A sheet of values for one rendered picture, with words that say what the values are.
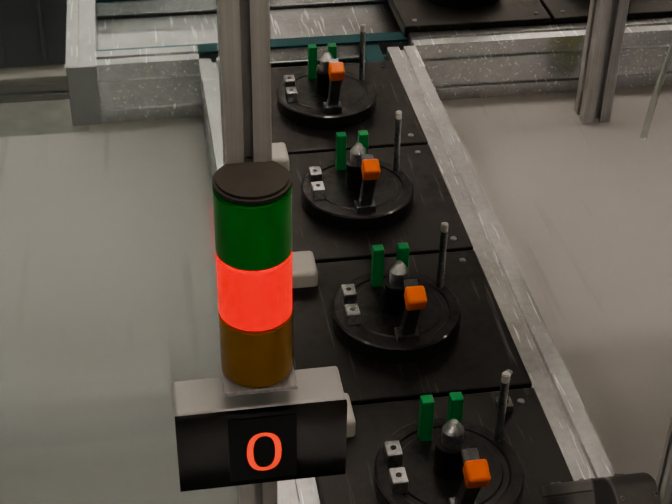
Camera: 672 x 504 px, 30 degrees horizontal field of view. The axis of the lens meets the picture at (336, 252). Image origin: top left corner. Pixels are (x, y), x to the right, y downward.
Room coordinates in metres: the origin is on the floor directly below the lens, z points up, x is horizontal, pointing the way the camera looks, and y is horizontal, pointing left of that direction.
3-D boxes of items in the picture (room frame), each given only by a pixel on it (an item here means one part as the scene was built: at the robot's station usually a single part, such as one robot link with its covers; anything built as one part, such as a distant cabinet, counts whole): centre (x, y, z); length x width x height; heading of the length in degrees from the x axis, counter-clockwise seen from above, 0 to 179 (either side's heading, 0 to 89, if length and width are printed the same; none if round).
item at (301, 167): (1.31, -0.02, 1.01); 0.24 x 0.24 x 0.13; 10
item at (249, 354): (0.66, 0.05, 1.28); 0.05 x 0.05 x 0.05
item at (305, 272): (1.07, -0.07, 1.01); 0.24 x 0.24 x 0.13; 10
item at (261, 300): (0.66, 0.05, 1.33); 0.05 x 0.05 x 0.05
